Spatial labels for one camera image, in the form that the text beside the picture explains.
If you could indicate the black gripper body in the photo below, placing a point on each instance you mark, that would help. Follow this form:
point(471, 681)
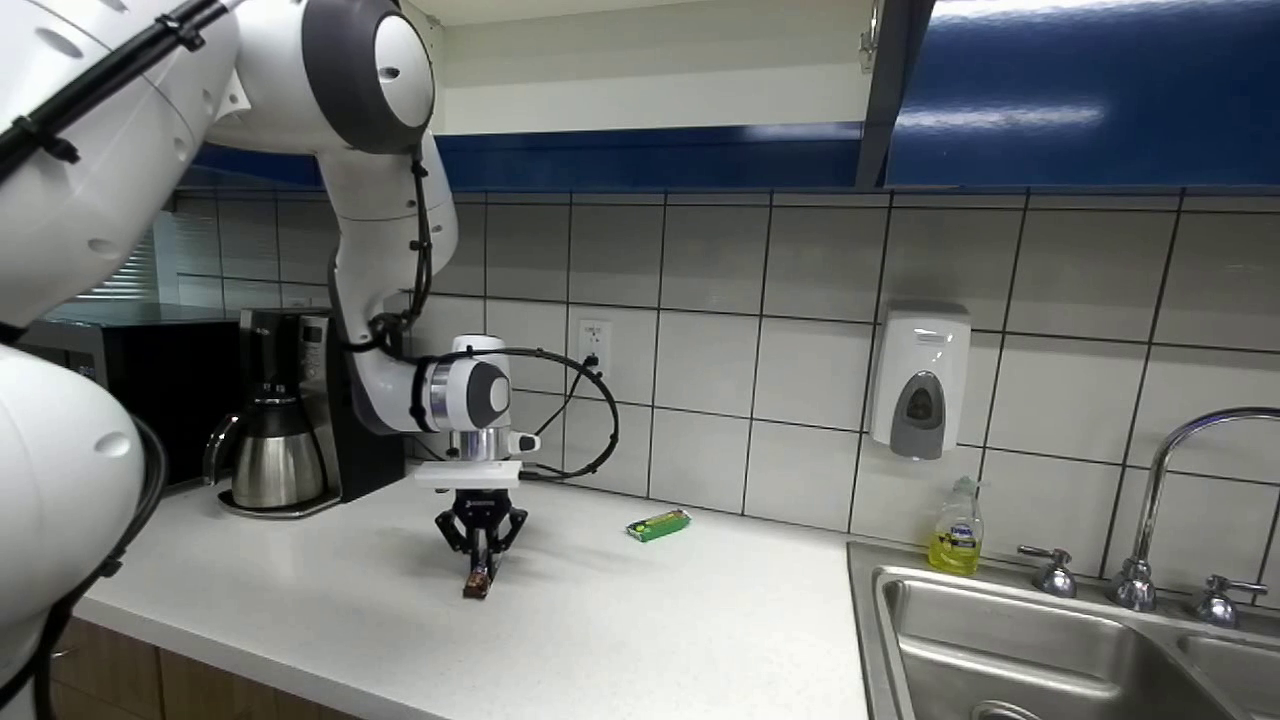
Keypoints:
point(482, 507)

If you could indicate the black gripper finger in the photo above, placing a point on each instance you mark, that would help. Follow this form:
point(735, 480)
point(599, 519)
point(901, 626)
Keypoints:
point(454, 537)
point(510, 537)

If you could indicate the brown candy bar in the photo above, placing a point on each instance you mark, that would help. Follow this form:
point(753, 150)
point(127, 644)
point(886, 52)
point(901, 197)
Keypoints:
point(477, 582)

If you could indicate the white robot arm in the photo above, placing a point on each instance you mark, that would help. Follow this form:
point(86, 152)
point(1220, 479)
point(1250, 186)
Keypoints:
point(384, 203)

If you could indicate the blue cupboard door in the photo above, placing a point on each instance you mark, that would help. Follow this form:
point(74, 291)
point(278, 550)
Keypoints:
point(265, 165)
point(1083, 135)

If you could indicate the steel black coffee maker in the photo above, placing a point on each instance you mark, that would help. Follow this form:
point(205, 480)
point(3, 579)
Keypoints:
point(362, 452)

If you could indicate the steel coffee carafe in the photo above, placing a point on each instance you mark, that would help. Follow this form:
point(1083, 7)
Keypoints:
point(275, 462)

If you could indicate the wooden base cabinet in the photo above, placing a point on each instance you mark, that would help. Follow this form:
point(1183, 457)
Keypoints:
point(187, 687)

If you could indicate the black microwave oven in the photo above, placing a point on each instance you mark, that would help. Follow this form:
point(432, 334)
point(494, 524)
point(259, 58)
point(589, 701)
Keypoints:
point(175, 403)

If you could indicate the yellow dish soap bottle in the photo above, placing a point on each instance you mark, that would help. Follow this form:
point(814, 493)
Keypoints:
point(954, 543)

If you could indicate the stainless steel sink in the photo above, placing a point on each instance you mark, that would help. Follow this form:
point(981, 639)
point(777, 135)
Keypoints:
point(1040, 654)

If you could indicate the chrome gooseneck faucet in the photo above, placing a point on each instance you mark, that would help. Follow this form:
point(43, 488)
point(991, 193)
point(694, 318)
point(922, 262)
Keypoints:
point(1174, 444)

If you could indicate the white wrist mount plate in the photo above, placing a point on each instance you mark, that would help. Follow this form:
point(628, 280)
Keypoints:
point(464, 474)

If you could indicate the white wall outlet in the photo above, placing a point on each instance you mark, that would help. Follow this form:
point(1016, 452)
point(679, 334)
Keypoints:
point(595, 341)

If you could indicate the white wall soap dispenser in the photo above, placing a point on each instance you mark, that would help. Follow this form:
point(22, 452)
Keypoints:
point(922, 387)

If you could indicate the white interior wall cupboard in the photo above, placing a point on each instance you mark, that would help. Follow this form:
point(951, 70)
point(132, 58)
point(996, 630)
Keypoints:
point(641, 81)

